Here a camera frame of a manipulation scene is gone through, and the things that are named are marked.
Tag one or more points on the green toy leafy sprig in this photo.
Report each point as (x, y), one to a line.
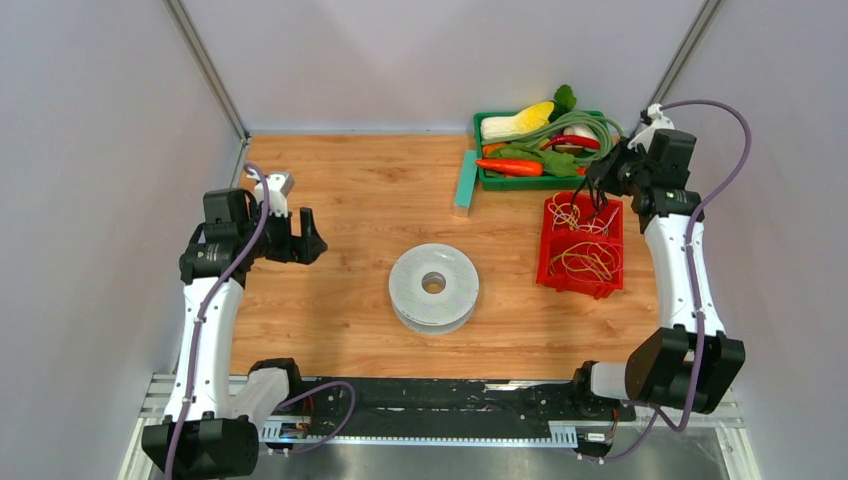
(564, 101)

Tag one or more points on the white toy mushroom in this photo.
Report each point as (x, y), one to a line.
(577, 129)

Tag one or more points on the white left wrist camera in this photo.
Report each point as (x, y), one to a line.
(280, 185)

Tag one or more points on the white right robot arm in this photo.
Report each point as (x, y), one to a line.
(689, 362)

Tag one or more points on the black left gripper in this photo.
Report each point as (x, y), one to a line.
(303, 249)

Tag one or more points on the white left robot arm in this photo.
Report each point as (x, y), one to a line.
(206, 431)

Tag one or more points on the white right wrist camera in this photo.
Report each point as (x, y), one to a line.
(653, 119)

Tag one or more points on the teal rectangular box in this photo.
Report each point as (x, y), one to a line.
(465, 185)

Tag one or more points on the red toy chili pepper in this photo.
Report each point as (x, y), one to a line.
(572, 140)

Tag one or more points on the green toy lettuce leaf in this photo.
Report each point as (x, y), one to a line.
(553, 163)

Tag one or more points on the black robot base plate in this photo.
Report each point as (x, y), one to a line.
(415, 411)

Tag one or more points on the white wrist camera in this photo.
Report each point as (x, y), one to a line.
(653, 119)
(280, 185)

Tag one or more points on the green toy long beans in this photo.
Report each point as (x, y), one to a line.
(598, 123)

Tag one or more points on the white perforated cable spool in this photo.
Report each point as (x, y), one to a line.
(433, 288)

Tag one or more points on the red plastic cable bin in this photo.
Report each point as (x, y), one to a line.
(581, 249)

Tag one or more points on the toy napa cabbage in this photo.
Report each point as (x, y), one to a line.
(525, 121)

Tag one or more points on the green plastic vegetable tray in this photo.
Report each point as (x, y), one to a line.
(500, 182)

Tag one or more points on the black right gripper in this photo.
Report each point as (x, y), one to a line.
(601, 172)

